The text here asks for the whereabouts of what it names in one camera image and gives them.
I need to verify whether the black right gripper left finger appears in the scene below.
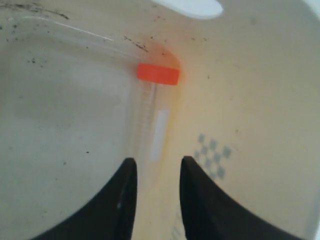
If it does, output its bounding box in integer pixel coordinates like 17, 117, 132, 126
35, 158, 138, 240

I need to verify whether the labelled orange-capped clear tube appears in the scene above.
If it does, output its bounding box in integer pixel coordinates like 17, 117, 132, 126
133, 63, 181, 176

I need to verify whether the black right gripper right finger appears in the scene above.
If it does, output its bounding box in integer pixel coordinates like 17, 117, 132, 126
180, 156, 297, 240

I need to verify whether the white plastic bin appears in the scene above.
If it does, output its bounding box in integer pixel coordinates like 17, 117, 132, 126
0, 0, 320, 240

